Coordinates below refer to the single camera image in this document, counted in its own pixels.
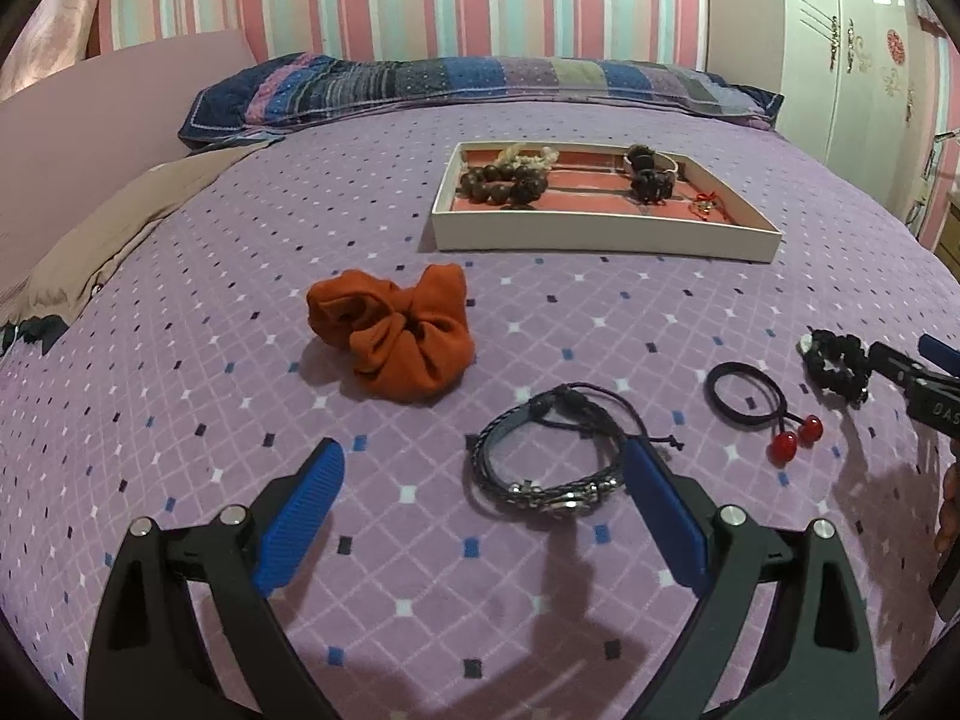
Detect wooden desk with drawers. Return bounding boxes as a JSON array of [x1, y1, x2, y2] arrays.
[[941, 191, 960, 271]]

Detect brown wooden bead bracelet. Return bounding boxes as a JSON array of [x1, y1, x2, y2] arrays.
[[457, 161, 526, 205]]

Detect dark hair tie brown stone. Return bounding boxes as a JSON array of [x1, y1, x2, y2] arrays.
[[504, 178, 552, 209]]

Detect person's right hand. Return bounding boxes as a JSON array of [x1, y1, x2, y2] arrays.
[[934, 461, 960, 552]]

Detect orange fabric scrunchie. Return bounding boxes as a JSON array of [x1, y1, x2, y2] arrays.
[[306, 264, 477, 402]]

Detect white ruffled scrunchie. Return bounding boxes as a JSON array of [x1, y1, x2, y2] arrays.
[[495, 142, 560, 175]]

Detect tan folded blanket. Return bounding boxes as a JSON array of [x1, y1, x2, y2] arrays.
[[0, 139, 286, 323]]

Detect black braided leather bracelet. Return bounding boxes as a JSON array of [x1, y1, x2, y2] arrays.
[[471, 382, 687, 520]]

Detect pink headboard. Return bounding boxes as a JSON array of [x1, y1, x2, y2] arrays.
[[0, 30, 260, 293]]

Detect purple diamond-print bedspread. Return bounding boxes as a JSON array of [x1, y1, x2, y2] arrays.
[[0, 101, 960, 720]]

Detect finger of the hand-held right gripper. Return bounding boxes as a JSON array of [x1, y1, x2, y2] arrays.
[[868, 341, 938, 392], [919, 334, 960, 376]]

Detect black hair tie, red beads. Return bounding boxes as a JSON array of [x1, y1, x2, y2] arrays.
[[705, 361, 824, 470]]

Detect striped patchwork pillow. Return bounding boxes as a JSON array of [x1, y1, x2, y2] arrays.
[[178, 52, 785, 151]]

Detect pink curtain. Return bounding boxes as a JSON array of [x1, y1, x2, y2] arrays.
[[0, 0, 113, 98]]

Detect dark bead bracelet with band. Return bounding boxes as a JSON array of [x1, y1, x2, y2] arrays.
[[622, 144, 689, 181]]

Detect black scrunchie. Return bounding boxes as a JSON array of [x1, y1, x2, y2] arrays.
[[796, 328, 875, 407]]

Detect white wardrobe with decals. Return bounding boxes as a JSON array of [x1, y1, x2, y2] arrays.
[[772, 0, 960, 166]]

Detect white tray with brick-print lining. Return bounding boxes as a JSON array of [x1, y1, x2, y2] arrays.
[[429, 140, 783, 265]]

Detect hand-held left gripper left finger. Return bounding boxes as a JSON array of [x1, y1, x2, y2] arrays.
[[84, 439, 347, 720]]

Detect black claw hair clip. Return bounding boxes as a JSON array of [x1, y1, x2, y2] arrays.
[[628, 171, 676, 207]]

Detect dark cloth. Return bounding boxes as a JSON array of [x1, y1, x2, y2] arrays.
[[0, 313, 72, 355]]

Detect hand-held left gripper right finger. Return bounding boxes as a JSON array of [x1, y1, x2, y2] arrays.
[[622, 439, 880, 720]]

